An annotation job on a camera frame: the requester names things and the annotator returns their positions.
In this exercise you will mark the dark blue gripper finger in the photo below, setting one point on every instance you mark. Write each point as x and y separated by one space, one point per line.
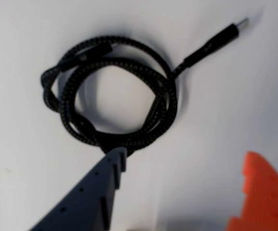
86 204

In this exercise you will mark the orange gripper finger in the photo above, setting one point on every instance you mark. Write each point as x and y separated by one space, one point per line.
266 197

